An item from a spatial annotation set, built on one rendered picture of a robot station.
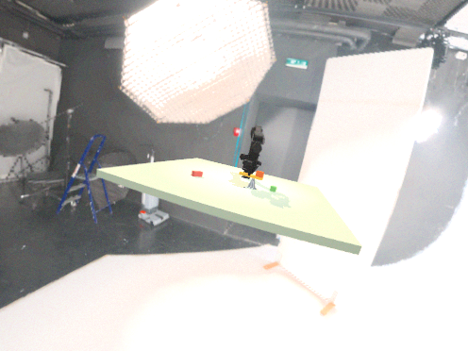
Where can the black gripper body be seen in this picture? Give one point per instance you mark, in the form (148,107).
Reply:
(253,159)

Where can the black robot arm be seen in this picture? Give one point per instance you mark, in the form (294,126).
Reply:
(257,140)

